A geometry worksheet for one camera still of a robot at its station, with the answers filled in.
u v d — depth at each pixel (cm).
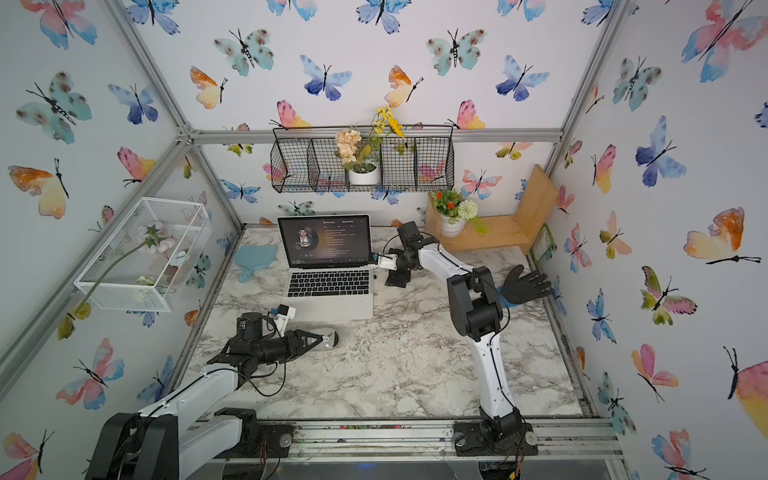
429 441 75
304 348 77
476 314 59
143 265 72
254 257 120
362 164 89
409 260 80
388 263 91
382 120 82
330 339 84
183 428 44
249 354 67
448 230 102
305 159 98
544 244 109
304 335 79
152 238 72
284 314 80
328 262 107
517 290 99
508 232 110
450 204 96
